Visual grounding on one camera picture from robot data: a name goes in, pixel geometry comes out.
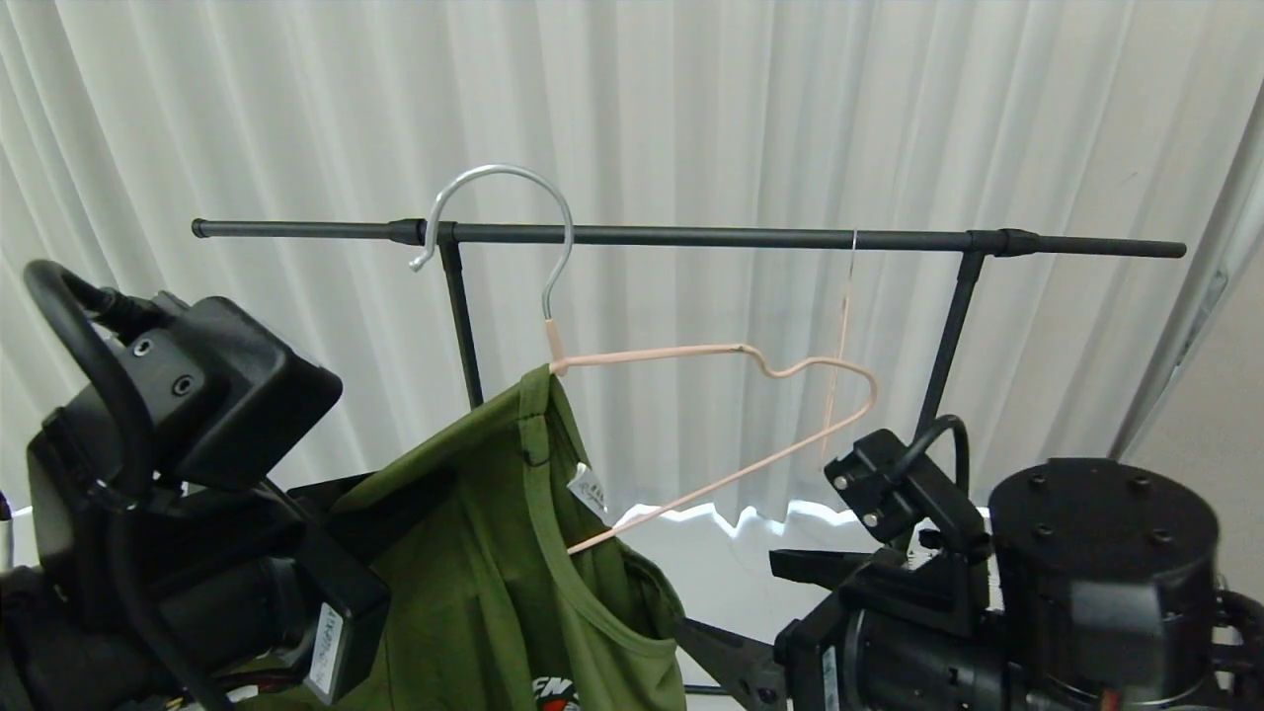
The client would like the green printed shirt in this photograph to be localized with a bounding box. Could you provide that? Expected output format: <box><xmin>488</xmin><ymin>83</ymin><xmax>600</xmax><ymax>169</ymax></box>
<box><xmin>237</xmin><ymin>363</ymin><xmax>689</xmax><ymax>711</ymax></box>

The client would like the black cable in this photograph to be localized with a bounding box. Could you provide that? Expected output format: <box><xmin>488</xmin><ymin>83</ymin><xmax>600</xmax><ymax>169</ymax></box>
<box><xmin>22</xmin><ymin>260</ymin><xmax>213</xmax><ymax>711</ymax></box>
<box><xmin>889</xmin><ymin>415</ymin><xmax>974</xmax><ymax>495</ymax></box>

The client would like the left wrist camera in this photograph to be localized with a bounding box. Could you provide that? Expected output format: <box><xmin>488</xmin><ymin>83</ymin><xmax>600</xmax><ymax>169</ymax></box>
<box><xmin>28</xmin><ymin>292</ymin><xmax>345</xmax><ymax>514</ymax></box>

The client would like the pink clothes hanger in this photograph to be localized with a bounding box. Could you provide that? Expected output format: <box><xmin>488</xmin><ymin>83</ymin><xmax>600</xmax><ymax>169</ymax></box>
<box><xmin>409</xmin><ymin>163</ymin><xmax>880</xmax><ymax>557</ymax></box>
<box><xmin>820</xmin><ymin>229</ymin><xmax>860</xmax><ymax>461</ymax></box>

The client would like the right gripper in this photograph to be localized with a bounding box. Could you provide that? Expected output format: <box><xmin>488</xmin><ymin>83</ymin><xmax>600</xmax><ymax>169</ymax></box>
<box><xmin>675</xmin><ymin>547</ymin><xmax>1008</xmax><ymax>711</ymax></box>

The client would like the black clothes rack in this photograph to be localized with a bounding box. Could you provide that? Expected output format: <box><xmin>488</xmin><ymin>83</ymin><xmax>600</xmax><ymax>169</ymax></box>
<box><xmin>191</xmin><ymin>217</ymin><xmax>1188</xmax><ymax>440</ymax></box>

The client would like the white curtain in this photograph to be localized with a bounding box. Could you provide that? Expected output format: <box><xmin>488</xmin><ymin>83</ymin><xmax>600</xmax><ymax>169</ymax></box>
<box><xmin>0</xmin><ymin>0</ymin><xmax>1264</xmax><ymax>539</ymax></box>

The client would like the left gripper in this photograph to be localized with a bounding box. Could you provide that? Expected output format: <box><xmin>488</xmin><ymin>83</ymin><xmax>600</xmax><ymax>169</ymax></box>
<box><xmin>138</xmin><ymin>470</ymin><xmax>453</xmax><ymax>706</ymax></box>

